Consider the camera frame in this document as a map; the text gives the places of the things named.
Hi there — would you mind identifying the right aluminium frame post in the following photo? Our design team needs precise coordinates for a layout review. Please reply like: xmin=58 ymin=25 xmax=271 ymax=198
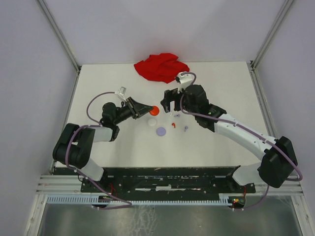
xmin=250 ymin=0 xmax=296 ymax=72

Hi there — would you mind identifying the aluminium front frame rail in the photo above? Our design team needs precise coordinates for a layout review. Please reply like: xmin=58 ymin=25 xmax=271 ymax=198
xmin=36 ymin=175 xmax=304 ymax=196

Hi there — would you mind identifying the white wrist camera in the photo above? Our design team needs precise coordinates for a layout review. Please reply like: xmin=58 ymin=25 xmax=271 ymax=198
xmin=115 ymin=87 xmax=126 ymax=101
xmin=175 ymin=72 xmax=194 ymax=93

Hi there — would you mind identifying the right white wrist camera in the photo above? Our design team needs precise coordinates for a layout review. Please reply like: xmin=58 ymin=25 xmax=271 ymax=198
xmin=175 ymin=72 xmax=194 ymax=93

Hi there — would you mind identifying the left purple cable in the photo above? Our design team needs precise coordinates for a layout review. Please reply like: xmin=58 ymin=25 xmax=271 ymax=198
xmin=66 ymin=91 xmax=134 ymax=210

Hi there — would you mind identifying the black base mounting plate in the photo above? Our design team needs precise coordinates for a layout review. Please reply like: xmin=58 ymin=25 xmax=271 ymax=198
xmin=53 ymin=167 xmax=287 ymax=197

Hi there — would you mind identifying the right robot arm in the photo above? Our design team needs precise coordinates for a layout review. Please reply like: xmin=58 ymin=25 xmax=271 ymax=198
xmin=160 ymin=85 xmax=298 ymax=192

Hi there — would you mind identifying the red crumpled cloth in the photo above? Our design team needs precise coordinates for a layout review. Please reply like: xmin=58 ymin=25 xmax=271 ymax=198
xmin=134 ymin=53 xmax=190 ymax=84

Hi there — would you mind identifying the aluminium frame post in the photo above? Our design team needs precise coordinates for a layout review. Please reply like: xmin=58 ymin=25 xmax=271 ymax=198
xmin=35 ymin=0 xmax=82 ymax=72
xmin=250 ymin=0 xmax=296 ymax=72

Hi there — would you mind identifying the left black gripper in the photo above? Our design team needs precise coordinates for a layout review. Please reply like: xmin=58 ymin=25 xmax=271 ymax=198
xmin=114 ymin=96 xmax=154 ymax=125

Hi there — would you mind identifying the white earbud charging case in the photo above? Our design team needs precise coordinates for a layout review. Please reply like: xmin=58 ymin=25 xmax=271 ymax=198
xmin=147 ymin=118 xmax=157 ymax=127

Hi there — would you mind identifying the white slotted cable duct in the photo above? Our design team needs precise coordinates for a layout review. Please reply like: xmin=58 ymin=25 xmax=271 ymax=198
xmin=46 ymin=193 xmax=244 ymax=204

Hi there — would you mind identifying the left aluminium frame post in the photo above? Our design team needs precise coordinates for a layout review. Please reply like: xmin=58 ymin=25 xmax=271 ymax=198
xmin=35 ymin=0 xmax=82 ymax=72

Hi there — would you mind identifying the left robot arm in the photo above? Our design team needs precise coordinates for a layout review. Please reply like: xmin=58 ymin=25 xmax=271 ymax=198
xmin=52 ymin=97 xmax=154 ymax=192

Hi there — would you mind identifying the purple earbud charging case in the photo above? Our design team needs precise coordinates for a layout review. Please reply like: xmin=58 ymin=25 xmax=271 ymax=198
xmin=156 ymin=127 xmax=166 ymax=137

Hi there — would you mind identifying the orange earbud charging case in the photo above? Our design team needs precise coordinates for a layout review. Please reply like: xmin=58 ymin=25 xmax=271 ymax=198
xmin=149 ymin=106 xmax=160 ymax=116

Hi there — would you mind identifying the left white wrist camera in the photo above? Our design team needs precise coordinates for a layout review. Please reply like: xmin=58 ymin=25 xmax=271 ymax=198
xmin=115 ymin=87 xmax=126 ymax=101

